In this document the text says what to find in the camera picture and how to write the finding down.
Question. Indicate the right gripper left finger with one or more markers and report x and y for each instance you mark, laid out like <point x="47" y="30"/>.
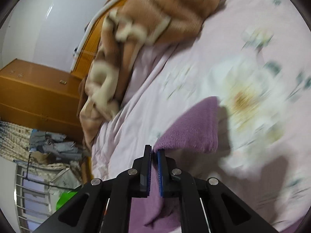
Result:
<point x="142" y="179"/>

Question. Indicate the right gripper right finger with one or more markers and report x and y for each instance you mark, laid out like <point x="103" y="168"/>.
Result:
<point x="168" y="176"/>

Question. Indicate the purple knit pants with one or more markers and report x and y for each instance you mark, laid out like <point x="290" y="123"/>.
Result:
<point x="196" y="131"/>

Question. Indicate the pile of grey clothes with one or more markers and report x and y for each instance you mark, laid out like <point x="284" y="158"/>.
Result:
<point x="47" y="147"/>

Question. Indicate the green shopping bag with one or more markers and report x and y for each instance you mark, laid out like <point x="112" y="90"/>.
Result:
<point x="64" y="198"/>

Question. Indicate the wooden wardrobe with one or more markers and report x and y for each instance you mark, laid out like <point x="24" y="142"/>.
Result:
<point x="40" y="97"/>

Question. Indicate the wooden headboard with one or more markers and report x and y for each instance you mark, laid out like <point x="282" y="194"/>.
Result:
<point x="88" y="47"/>

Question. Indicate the pink floral duvet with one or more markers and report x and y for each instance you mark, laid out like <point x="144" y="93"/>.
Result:
<point x="254" y="56"/>

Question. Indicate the brown fleece blanket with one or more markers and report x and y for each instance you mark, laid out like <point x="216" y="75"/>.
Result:
<point x="125" y="30"/>

